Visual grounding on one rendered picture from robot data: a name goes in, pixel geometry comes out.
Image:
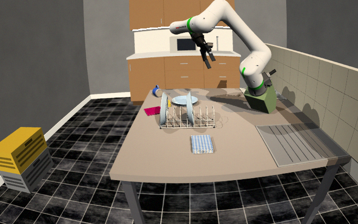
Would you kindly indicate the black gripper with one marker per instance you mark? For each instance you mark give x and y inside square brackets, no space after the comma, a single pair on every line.
[200,42]

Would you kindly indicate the beige tiled wall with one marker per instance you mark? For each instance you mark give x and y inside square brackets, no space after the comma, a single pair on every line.
[325,91]

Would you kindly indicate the blue and white checkered towel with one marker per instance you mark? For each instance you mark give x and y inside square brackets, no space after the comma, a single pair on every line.
[201,144]

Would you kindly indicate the dark pink square coaster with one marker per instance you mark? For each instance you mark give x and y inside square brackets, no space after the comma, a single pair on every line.
[152,111]

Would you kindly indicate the white ribbed draining mat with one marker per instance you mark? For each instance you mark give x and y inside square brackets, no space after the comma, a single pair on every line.
[279,96]

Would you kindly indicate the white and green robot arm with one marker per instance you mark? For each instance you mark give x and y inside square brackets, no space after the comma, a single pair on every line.
[260,54]

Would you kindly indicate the grey ribbed sink drainer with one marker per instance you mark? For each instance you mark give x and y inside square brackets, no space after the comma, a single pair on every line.
[299,143]

